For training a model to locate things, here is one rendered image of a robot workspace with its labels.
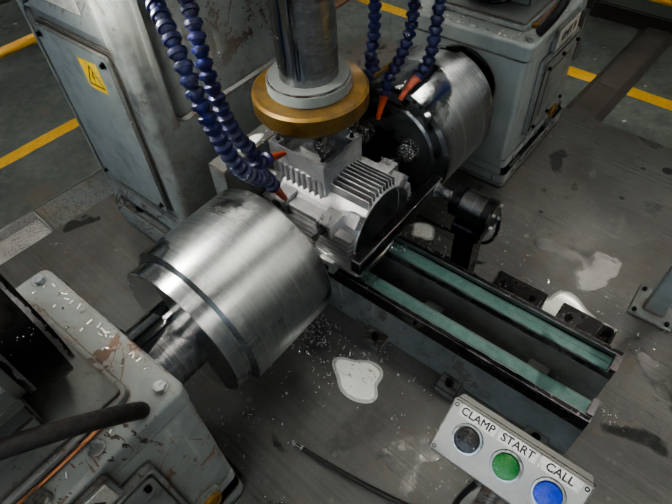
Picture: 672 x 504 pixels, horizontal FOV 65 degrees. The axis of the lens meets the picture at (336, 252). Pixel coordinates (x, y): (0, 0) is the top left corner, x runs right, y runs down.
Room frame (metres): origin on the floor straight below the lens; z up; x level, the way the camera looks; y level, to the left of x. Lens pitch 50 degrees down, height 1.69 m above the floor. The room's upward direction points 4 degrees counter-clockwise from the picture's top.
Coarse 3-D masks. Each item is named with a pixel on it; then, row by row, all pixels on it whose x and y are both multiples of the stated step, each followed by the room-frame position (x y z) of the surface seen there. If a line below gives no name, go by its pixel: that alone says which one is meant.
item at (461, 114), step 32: (416, 64) 0.88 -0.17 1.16; (448, 64) 0.88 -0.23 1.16; (416, 96) 0.79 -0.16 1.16; (448, 96) 0.81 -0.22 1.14; (480, 96) 0.85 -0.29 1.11; (384, 128) 0.81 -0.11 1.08; (416, 128) 0.77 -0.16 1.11; (448, 128) 0.76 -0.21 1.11; (480, 128) 0.82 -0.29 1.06; (416, 160) 0.76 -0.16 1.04; (448, 160) 0.73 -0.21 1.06
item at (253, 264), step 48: (240, 192) 0.58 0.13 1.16; (192, 240) 0.49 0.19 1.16; (240, 240) 0.48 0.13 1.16; (288, 240) 0.49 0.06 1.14; (144, 288) 0.45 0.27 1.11; (192, 288) 0.42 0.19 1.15; (240, 288) 0.42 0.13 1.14; (288, 288) 0.44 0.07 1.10; (144, 336) 0.38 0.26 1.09; (192, 336) 0.39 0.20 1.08; (240, 336) 0.37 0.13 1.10; (288, 336) 0.40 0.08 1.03; (240, 384) 0.35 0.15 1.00
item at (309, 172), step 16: (272, 144) 0.71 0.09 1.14; (288, 144) 0.74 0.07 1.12; (304, 144) 0.72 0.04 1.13; (352, 144) 0.69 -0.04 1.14; (288, 160) 0.69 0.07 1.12; (304, 160) 0.66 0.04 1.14; (320, 160) 0.66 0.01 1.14; (336, 160) 0.66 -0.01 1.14; (352, 160) 0.69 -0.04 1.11; (288, 176) 0.69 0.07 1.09; (304, 176) 0.67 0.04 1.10; (320, 176) 0.64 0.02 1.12; (336, 176) 0.66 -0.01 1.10; (320, 192) 0.64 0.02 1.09
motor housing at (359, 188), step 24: (360, 168) 0.67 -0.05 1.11; (264, 192) 0.69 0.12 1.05; (312, 192) 0.65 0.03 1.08; (336, 192) 0.64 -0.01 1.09; (360, 192) 0.62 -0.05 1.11; (384, 192) 0.62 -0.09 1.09; (408, 192) 0.68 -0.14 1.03; (288, 216) 0.64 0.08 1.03; (312, 216) 0.61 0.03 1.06; (384, 216) 0.69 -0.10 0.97; (336, 240) 0.57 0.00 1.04; (360, 240) 0.66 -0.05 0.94
